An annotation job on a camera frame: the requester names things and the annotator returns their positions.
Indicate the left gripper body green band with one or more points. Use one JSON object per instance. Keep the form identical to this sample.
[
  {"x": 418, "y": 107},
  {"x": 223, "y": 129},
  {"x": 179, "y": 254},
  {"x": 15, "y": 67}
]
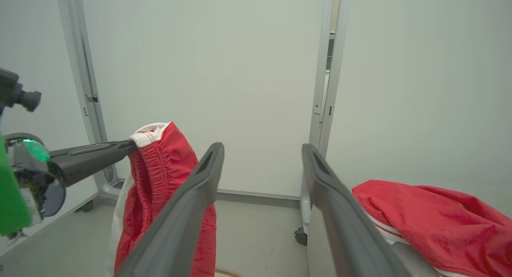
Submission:
[{"x": 16, "y": 189}]

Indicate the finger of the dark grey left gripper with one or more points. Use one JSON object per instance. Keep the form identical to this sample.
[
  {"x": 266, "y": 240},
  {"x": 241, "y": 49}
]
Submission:
[
  {"x": 92, "y": 147},
  {"x": 88, "y": 167}
]

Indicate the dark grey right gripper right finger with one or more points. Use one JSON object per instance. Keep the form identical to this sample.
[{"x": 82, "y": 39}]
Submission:
[{"x": 348, "y": 229}]

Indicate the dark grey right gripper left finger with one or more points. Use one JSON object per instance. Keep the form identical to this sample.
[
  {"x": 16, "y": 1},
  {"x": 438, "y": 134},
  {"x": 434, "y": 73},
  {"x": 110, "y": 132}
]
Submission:
[{"x": 180, "y": 221}]

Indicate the red shorts with white lining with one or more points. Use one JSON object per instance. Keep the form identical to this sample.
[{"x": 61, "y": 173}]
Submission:
[{"x": 160, "y": 177}]

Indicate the red shorts with white trim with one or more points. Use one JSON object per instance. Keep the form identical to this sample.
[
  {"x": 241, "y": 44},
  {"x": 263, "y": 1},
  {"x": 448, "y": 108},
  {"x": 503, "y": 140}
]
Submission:
[{"x": 440, "y": 225}]

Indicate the black partition caster wheel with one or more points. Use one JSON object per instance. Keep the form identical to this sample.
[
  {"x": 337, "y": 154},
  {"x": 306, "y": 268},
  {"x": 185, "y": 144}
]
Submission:
[
  {"x": 300, "y": 236},
  {"x": 86, "y": 206}
]

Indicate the cream perforated laundry basket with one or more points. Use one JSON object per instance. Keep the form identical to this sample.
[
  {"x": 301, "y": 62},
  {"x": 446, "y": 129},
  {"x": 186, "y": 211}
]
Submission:
[{"x": 228, "y": 273}]

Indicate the grey partition bottom rail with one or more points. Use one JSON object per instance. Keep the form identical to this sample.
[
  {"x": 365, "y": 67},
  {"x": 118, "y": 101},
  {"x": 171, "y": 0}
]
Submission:
[{"x": 260, "y": 197}]

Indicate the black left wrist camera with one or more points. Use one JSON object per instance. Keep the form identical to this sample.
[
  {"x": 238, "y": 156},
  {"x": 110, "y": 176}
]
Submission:
[{"x": 16, "y": 91}]

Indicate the aluminium partition post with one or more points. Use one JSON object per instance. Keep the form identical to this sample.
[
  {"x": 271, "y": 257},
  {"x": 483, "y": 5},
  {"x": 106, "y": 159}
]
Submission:
[
  {"x": 328, "y": 89},
  {"x": 76, "y": 49}
]

